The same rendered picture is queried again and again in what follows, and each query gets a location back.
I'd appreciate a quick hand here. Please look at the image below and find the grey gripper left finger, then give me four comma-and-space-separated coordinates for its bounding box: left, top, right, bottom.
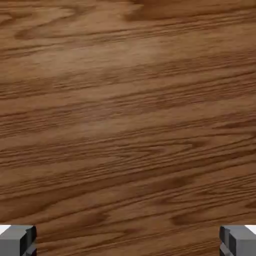
0, 224, 37, 256

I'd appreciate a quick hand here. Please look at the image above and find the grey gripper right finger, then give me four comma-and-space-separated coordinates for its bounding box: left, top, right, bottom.
219, 224, 256, 256

